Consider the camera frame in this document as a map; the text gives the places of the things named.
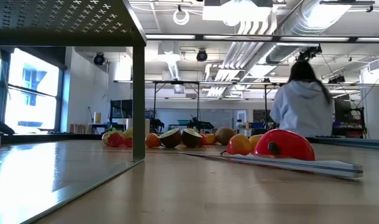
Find toy kiwi half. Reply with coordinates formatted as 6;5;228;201
180;128;204;149
159;128;183;149

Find red bowl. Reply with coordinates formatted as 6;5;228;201
253;129;316;162

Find grey toy knife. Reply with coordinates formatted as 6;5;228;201
179;151;364;180

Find whole brown toy kiwi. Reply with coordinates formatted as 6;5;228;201
215;126;237;146

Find black monitor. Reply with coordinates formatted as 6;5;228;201
110;99;134;121

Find overhead light bar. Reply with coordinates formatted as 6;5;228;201
145;33;379;44

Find wooden crates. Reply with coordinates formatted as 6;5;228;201
69;123;89;134

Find person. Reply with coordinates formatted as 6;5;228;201
269;59;335;138

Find green perforated metal shelf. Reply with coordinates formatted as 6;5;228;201
0;0;148;224

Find large window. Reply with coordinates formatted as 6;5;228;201
0;46;65;133

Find black equipment rack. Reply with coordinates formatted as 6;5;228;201
332;98;367;138

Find black workstation frame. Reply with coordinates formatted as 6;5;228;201
151;80;311;128

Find white hanging ring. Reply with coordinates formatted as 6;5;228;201
172;8;190;26

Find silver ventilation duct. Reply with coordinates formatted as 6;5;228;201
265;0;353;65

